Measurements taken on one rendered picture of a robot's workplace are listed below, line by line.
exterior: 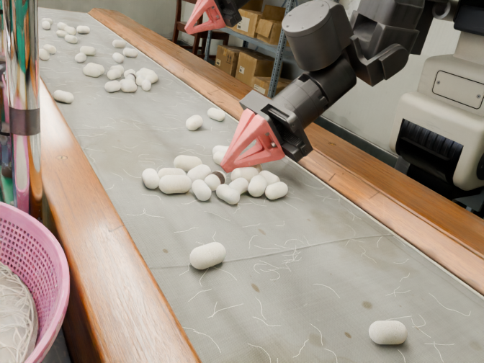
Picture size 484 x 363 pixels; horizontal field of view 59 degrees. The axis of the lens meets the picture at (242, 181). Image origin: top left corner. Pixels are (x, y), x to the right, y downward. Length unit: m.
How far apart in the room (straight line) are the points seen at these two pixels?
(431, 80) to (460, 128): 0.15
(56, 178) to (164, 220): 0.11
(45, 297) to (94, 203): 0.10
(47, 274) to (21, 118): 0.12
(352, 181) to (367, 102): 2.51
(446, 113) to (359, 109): 2.14
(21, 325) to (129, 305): 0.08
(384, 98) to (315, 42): 2.50
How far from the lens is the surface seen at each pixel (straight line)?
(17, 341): 0.34
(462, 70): 1.05
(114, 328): 0.29
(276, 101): 0.54
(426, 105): 1.05
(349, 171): 0.60
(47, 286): 0.36
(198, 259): 0.37
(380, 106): 3.01
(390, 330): 0.36
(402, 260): 0.49
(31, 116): 0.38
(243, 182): 0.51
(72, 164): 0.49
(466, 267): 0.50
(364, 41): 0.58
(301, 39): 0.51
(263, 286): 0.38
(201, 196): 0.48
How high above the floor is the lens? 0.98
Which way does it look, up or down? 25 degrees down
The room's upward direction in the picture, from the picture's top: 12 degrees clockwise
